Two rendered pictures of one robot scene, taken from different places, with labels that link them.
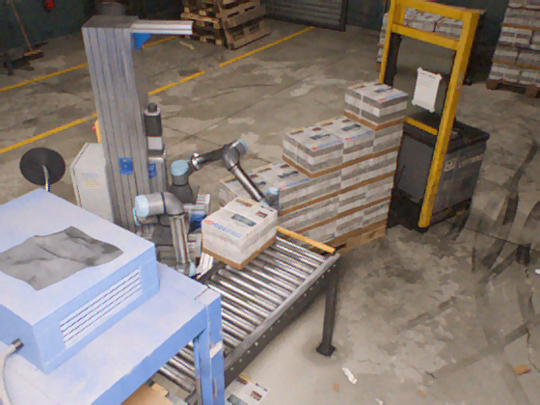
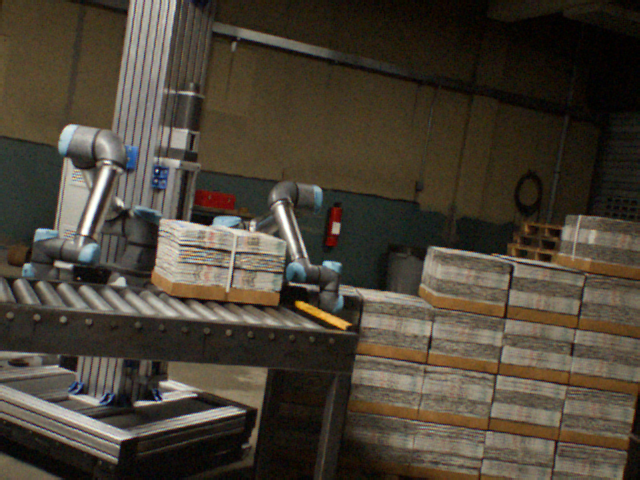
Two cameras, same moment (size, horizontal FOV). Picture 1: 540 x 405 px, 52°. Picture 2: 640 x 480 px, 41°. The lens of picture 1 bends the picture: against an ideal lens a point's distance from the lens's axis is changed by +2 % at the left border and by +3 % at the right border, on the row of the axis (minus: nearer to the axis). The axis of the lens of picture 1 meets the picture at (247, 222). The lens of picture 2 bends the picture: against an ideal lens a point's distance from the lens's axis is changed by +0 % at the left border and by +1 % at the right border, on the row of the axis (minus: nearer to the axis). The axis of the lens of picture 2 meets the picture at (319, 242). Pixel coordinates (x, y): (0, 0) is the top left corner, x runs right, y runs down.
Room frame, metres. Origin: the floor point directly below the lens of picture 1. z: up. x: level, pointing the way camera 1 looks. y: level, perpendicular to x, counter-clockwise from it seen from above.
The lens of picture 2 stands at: (0.27, -1.64, 1.19)
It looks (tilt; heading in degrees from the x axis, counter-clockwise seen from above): 3 degrees down; 28
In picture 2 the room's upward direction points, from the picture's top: 9 degrees clockwise
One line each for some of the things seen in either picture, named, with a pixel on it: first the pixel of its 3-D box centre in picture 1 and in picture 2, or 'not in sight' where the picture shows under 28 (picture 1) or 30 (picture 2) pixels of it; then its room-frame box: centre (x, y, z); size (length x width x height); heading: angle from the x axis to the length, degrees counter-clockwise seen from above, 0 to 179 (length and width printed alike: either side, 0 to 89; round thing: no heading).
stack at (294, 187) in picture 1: (294, 215); (410, 398); (3.62, -0.38, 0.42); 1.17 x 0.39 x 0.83; 122
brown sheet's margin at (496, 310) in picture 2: (311, 161); (459, 300); (3.69, -0.49, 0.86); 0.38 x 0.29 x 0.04; 31
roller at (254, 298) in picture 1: (243, 293); (140, 308); (2.27, 0.02, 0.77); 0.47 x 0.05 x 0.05; 53
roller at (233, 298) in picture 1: (236, 300); (118, 306); (2.22, 0.06, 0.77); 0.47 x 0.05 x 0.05; 53
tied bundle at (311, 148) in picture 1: (311, 150); (463, 279); (3.70, -0.49, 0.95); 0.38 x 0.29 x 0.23; 31
